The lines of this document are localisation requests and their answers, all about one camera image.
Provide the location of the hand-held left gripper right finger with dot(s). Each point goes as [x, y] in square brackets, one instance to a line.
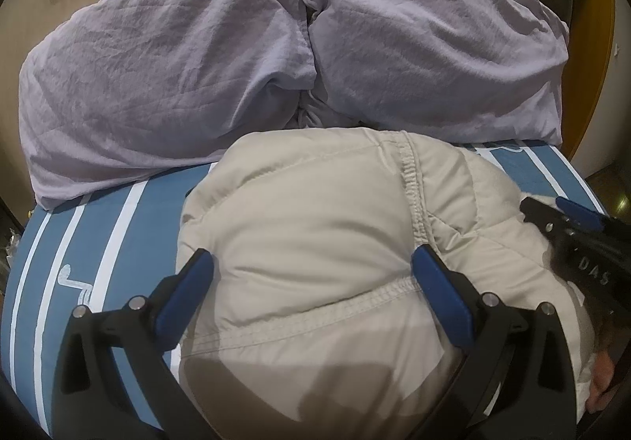
[438, 292]

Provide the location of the purple pillow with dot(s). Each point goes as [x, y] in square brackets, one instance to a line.
[419, 36]
[157, 75]

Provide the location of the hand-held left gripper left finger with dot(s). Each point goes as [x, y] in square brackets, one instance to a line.
[185, 292]

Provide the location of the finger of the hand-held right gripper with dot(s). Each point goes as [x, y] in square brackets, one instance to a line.
[540, 218]
[581, 212]

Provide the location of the blue white striped bed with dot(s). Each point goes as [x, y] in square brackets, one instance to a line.
[138, 233]

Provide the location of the beige puffer jacket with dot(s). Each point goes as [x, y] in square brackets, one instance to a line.
[320, 223]

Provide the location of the person's right hand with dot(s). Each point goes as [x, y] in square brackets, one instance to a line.
[602, 381]

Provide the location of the wooden door frame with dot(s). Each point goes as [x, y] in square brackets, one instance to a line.
[586, 75]

